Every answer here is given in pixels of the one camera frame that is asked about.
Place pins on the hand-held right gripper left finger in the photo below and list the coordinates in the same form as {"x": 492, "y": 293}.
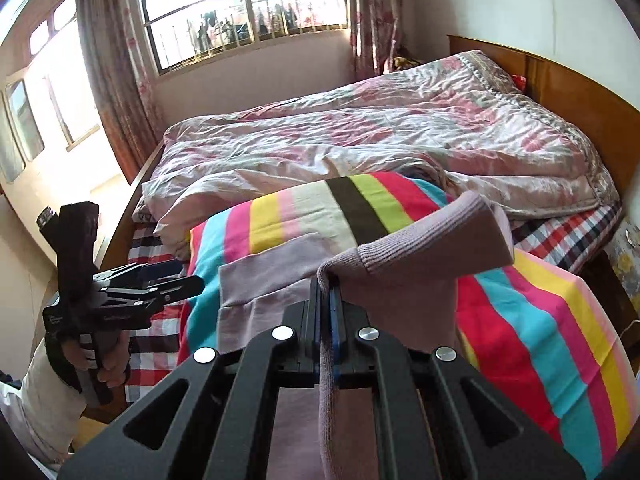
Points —
{"x": 304, "y": 341}

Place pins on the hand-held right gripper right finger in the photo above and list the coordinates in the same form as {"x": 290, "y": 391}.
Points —
{"x": 351, "y": 346}

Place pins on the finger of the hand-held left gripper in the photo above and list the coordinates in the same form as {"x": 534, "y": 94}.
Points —
{"x": 182, "y": 287}
{"x": 159, "y": 267}

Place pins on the lilac pants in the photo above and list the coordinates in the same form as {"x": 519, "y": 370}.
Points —
{"x": 400, "y": 280}

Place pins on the person's left forearm white sleeve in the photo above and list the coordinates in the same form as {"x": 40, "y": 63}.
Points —
{"x": 47, "y": 405}

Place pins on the person's left hand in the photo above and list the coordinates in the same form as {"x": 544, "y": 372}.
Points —
{"x": 111, "y": 367}

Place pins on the striped colourful blanket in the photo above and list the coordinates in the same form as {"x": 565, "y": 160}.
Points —
{"x": 525, "y": 320}

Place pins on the pink floral curtain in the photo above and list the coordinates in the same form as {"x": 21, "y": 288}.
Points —
{"x": 372, "y": 15}
{"x": 115, "y": 70}

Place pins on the white framed side window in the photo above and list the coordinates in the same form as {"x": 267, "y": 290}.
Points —
{"x": 50, "y": 90}

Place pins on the pink floral quilt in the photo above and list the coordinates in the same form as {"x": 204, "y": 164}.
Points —
{"x": 375, "y": 130}

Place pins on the plaid bed sheet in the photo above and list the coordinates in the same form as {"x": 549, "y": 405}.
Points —
{"x": 565, "y": 240}

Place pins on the barred window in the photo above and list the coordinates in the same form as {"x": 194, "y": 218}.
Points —
{"x": 240, "y": 10}

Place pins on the floral covered nightstand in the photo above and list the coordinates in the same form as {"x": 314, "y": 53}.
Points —
{"x": 625, "y": 260}

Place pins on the small red item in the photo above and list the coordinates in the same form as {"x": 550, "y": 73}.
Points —
{"x": 520, "y": 80}

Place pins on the wooden headboard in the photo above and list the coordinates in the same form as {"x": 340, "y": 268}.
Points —
{"x": 575, "y": 95}

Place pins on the wooden bed side rail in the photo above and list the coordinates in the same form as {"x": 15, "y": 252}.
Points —
{"x": 125, "y": 225}

